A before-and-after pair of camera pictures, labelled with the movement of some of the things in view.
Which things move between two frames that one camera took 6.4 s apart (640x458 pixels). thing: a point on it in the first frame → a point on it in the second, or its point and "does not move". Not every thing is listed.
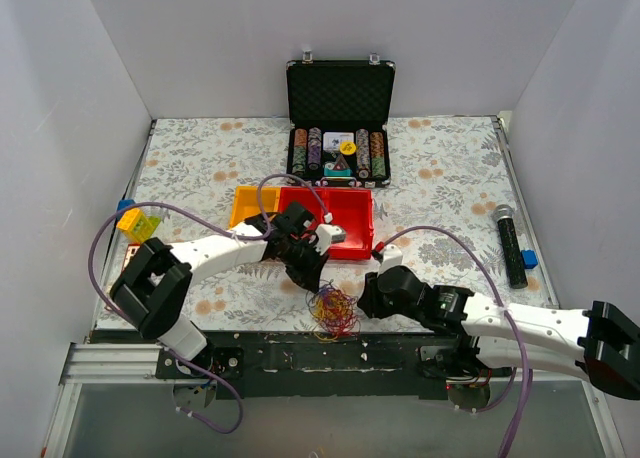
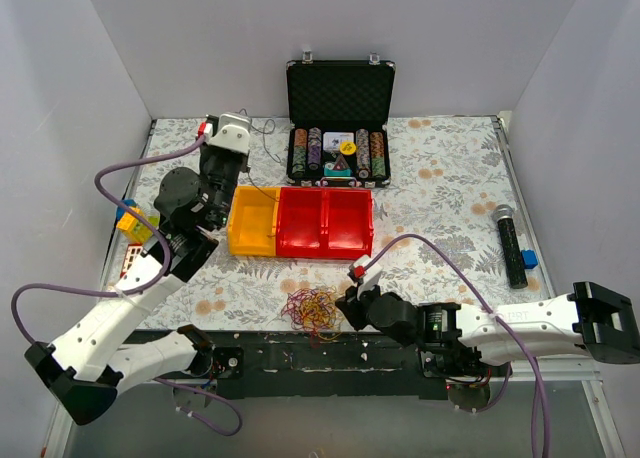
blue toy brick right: x=530 y=259 does not move
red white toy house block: x=131 y=251 does not move
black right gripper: x=370 y=298 → x=351 y=307
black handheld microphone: x=516 y=269 does not move
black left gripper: x=304 y=260 → x=220 y=154
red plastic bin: x=351 y=209 does not move
